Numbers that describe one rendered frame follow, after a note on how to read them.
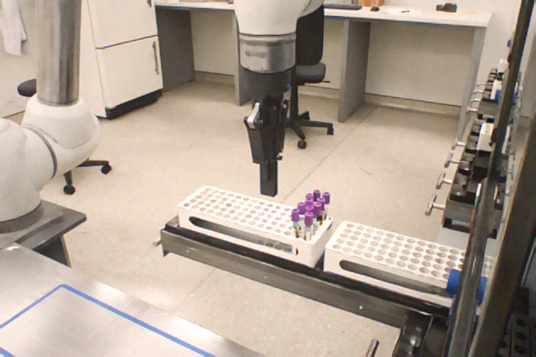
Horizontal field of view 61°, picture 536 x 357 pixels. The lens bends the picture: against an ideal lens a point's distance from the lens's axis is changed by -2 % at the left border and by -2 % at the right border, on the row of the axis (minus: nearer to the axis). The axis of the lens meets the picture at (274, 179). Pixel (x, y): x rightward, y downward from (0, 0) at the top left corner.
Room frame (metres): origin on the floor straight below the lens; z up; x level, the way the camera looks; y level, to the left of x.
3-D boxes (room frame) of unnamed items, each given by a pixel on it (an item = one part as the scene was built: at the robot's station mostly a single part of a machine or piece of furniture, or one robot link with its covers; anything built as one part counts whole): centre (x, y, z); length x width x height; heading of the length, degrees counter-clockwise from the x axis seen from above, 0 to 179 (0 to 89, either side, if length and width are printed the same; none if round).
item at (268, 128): (0.74, 0.02, 1.04); 0.04 x 0.01 x 0.11; 63
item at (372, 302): (0.71, -0.08, 0.78); 0.73 x 0.14 x 0.09; 63
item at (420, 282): (0.63, -0.24, 0.83); 0.30 x 0.10 x 0.06; 63
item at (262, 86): (0.75, 0.01, 1.10); 0.08 x 0.07 x 0.09; 153
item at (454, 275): (0.42, -0.21, 0.98); 0.03 x 0.01 x 0.03; 153
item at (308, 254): (0.77, 0.04, 0.83); 0.30 x 0.10 x 0.06; 63
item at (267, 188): (0.75, 0.01, 0.95); 0.03 x 0.01 x 0.07; 63
